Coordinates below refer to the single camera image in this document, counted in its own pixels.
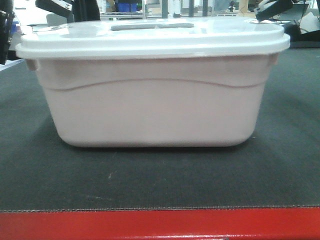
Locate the red platform edge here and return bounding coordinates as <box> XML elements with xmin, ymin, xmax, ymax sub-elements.
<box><xmin>0</xmin><ymin>207</ymin><xmax>320</xmax><ymax>240</ymax></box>

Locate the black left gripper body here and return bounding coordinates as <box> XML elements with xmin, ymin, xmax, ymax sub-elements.
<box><xmin>35</xmin><ymin>0</ymin><xmax>72</xmax><ymax>17</ymax></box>

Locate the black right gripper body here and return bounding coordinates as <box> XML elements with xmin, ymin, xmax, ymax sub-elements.
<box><xmin>254</xmin><ymin>0</ymin><xmax>293</xmax><ymax>21</ymax></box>

